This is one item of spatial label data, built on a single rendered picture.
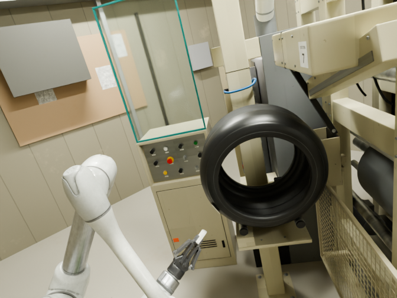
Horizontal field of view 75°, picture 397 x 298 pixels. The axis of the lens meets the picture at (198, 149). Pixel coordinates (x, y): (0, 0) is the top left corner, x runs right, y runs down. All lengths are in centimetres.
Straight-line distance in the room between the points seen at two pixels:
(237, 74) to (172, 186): 106
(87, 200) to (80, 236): 32
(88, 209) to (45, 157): 296
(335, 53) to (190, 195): 155
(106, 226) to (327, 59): 90
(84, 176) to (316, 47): 83
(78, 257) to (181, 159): 107
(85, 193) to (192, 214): 139
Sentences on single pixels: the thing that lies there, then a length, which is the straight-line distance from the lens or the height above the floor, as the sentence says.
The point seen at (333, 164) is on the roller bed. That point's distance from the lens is 164.
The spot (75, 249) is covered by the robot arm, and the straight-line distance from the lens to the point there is 129.
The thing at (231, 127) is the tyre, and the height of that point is 145.
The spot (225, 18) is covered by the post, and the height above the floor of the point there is 192.
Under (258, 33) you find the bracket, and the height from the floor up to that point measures 182.
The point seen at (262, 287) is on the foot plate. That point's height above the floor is 1.
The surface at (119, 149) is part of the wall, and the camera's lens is 405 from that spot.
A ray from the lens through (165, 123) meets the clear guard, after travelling 194.
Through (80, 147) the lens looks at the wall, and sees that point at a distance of 391.
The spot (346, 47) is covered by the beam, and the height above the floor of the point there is 170.
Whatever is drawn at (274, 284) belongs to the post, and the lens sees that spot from 221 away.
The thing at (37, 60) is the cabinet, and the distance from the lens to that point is 354.
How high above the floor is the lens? 177
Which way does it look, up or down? 19 degrees down
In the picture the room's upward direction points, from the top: 14 degrees counter-clockwise
